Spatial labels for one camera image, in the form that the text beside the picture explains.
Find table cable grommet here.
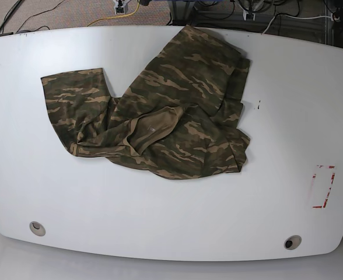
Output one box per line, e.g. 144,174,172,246
284,235,302,250
29,222,46,237

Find black floor cables left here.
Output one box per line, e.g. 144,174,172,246
0,0,70,39

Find yellow cable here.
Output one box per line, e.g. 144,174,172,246
87,0,140,27

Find camouflage t-shirt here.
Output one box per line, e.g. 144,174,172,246
41,26,250,180

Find left table cable grommet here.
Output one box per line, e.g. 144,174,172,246
29,222,46,237

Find red tape marking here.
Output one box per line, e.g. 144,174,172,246
309,165,336,209

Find right table cable grommet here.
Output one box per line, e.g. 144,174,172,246
284,235,302,250

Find white cable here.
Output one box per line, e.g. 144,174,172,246
261,13,333,34

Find grey metal stand base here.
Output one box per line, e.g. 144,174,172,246
167,1,203,26

